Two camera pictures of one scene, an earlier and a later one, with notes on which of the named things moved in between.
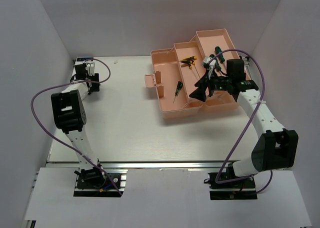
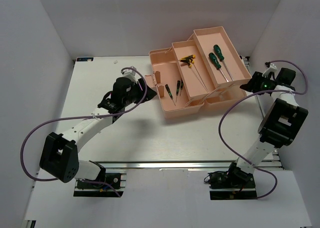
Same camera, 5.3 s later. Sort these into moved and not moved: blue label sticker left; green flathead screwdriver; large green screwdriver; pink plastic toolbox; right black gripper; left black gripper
Moved: right black gripper; left black gripper
Not moved: pink plastic toolbox; green flathead screwdriver; large green screwdriver; blue label sticker left
